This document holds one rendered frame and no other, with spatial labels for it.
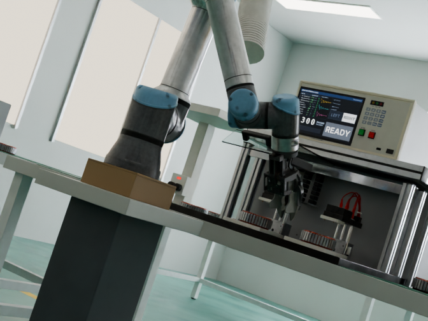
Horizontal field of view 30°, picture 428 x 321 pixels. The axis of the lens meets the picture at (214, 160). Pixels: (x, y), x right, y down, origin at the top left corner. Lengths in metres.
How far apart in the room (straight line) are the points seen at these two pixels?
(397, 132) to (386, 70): 7.36
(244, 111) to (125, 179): 0.34
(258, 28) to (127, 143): 1.92
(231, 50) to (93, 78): 6.06
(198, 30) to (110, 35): 5.96
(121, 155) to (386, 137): 0.96
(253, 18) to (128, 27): 4.53
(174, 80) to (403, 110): 0.80
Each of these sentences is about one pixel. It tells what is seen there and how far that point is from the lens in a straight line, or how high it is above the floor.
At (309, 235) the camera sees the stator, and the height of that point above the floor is 0.81.
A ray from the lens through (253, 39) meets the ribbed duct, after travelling 3.79.
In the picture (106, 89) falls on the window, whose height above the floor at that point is 1.66.
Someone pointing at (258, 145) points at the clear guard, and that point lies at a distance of 2.49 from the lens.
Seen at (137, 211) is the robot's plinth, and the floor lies 0.73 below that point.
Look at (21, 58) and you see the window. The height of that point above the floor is 1.58.
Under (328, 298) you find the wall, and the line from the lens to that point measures 9.60.
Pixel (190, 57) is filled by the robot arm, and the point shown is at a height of 1.16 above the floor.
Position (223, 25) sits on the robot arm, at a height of 1.24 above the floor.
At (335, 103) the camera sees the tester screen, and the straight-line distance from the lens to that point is 2.72.
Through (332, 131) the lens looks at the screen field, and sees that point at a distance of 2.69.
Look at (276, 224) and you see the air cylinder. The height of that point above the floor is 0.81.
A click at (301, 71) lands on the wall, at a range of 10.49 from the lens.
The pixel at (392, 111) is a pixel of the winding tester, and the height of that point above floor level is 1.27.
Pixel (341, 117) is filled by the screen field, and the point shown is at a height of 1.22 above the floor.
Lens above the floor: 0.77
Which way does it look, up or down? 4 degrees up
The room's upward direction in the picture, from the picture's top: 18 degrees clockwise
